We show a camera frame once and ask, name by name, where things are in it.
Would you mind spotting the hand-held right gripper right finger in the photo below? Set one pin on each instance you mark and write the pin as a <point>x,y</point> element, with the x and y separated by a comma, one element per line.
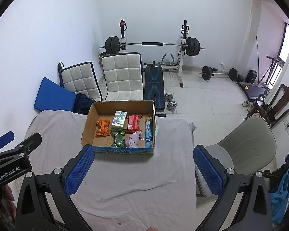
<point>207,170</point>

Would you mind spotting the blue snack packet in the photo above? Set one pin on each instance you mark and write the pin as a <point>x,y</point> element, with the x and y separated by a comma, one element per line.
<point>148,134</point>

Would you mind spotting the long barbell with black plates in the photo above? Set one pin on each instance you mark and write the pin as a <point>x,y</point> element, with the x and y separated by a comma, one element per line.
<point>151,44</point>

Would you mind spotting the black rod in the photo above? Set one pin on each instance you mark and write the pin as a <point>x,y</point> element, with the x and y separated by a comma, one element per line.
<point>60,73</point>

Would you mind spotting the short barbell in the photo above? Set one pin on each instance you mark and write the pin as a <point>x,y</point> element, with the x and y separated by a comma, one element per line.
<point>219,73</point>

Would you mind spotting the white barbell rack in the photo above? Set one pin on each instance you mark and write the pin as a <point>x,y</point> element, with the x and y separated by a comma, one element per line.
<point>183,60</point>

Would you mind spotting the small brown box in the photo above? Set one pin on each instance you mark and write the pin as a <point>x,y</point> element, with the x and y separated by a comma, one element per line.
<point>101,57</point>

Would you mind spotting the person's left hand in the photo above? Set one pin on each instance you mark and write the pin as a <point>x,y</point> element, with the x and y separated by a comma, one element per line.
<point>9,197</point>

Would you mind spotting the lilac cloth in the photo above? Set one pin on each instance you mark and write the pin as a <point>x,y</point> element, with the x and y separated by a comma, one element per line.
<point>132,140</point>

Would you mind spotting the grey shell chair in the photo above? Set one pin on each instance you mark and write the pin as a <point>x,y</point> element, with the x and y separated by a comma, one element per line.
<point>250,139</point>

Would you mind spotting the grey exercise device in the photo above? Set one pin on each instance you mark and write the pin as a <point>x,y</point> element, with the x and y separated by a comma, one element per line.
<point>168,60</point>

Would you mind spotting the dark wooden chair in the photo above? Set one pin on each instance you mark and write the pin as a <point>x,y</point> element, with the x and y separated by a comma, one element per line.
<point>284,96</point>

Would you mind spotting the orange snack packet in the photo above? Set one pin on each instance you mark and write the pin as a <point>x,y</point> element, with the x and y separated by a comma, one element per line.
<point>103,128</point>

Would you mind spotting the white tissue pack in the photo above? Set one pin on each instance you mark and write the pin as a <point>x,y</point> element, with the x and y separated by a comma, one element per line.
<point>119,120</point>

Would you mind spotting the dark blue cloth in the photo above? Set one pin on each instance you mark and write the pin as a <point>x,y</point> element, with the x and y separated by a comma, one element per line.
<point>83,104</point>

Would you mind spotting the black and blue weight bench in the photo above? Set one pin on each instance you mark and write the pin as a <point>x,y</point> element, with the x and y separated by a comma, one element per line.
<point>154,86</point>

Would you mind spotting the pair of pale shoes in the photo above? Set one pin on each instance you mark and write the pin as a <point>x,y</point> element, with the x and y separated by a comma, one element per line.
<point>246,105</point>

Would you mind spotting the black treadmill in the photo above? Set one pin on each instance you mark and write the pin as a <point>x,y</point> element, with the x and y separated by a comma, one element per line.
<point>252,90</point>

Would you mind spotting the white quilted chair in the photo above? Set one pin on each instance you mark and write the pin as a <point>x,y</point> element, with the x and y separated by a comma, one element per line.
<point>79,81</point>
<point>121,77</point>

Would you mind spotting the green snack packet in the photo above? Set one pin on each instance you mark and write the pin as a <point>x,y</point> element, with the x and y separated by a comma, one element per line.
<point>119,138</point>

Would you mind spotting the blue foam mat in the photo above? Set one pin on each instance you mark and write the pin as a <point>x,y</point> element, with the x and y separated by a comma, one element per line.
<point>53,93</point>

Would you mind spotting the red snack packet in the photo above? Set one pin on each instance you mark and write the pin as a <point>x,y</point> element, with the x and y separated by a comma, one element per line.
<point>133,124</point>

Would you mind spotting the cardboard box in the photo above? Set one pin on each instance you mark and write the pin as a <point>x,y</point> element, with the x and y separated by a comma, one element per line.
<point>91,122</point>

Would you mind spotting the black exercise machine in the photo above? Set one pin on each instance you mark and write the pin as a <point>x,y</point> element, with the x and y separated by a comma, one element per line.
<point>272,67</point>

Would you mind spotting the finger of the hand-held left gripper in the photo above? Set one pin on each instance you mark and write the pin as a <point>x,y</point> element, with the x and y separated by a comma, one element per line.
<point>3,139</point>
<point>29,142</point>

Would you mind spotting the chrome dumbbell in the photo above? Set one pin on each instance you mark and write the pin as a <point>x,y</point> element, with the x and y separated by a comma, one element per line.
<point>169,98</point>
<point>172,106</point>

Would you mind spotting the black speaker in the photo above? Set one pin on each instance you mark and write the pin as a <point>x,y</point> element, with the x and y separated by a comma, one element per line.
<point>251,75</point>

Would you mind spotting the blue garment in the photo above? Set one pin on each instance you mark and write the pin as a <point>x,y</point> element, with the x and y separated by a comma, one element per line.
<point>284,192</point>

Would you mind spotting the grey bed sheet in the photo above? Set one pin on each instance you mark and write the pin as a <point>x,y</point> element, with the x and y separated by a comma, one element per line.
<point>134,185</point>

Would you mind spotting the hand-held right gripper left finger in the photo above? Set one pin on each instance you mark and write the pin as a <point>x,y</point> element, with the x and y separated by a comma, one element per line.
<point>80,170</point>

